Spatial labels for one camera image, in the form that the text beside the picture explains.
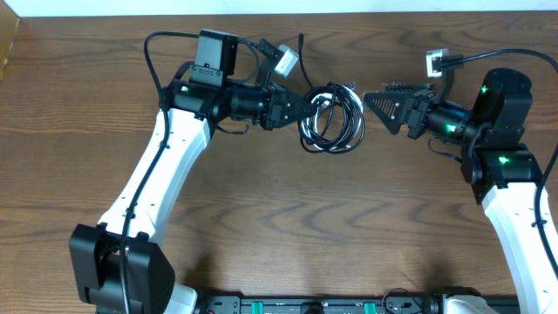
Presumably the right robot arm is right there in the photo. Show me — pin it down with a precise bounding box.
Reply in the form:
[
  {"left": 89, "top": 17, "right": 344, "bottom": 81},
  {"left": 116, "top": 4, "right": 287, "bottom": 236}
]
[{"left": 364, "top": 68, "right": 557, "bottom": 313}]

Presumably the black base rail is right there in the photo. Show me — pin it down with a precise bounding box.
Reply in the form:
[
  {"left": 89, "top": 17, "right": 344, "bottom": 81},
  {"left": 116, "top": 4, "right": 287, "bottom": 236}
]
[{"left": 194, "top": 294, "right": 426, "bottom": 314}]

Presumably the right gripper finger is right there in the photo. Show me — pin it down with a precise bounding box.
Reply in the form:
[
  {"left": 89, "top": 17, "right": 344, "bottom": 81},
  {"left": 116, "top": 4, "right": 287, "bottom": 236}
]
[
  {"left": 384, "top": 83, "right": 433, "bottom": 92},
  {"left": 364, "top": 92, "right": 410, "bottom": 134}
]

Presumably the black usb cable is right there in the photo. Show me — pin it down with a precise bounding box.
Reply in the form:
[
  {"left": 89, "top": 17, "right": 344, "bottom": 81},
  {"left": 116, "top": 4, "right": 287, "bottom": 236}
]
[{"left": 297, "top": 32, "right": 366, "bottom": 154}]

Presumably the white usb cable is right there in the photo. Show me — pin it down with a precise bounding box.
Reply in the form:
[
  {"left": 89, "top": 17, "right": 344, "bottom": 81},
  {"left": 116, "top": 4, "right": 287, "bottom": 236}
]
[{"left": 300, "top": 90, "right": 365, "bottom": 152}]

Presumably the wooden side panel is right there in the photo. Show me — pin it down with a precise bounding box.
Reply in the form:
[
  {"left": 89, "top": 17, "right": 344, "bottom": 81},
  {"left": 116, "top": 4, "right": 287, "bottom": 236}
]
[{"left": 0, "top": 0, "right": 20, "bottom": 79}]

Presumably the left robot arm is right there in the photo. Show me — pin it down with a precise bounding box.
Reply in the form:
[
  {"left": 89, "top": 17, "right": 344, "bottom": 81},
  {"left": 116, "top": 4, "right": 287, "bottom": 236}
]
[{"left": 69, "top": 29, "right": 316, "bottom": 313}]

